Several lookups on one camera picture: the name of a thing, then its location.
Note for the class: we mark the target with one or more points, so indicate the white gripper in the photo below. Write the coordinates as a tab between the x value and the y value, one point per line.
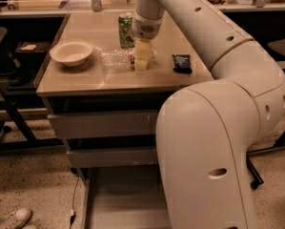
146	28

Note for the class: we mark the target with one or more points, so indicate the clear plastic water bottle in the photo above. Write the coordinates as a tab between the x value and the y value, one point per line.
118	59

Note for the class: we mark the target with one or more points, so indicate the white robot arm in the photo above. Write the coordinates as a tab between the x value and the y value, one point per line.
203	131

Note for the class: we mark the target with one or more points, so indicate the grey drawer cabinet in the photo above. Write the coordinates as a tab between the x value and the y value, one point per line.
100	29

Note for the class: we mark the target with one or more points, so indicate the grey top drawer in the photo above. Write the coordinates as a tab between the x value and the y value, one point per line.
105	115

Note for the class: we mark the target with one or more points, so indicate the grey middle drawer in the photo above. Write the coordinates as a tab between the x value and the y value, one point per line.
112	151

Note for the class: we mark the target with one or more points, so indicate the grey open bottom drawer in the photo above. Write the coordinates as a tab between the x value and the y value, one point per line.
125	197

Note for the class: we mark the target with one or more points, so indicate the green soda can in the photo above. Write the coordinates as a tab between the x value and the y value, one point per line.
126	37

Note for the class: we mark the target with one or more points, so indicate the dark blue snack packet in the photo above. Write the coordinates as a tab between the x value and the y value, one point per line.
182	63

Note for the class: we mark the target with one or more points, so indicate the white bowl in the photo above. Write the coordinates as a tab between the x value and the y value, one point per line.
71	53

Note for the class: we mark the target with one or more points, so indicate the black wheeled stand base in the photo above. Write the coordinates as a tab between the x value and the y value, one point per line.
279	145

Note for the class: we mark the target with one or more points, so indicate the white sneaker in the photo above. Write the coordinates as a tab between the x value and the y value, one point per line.
16	219

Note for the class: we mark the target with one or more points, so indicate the black table frame left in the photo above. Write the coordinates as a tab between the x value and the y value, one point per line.
24	126

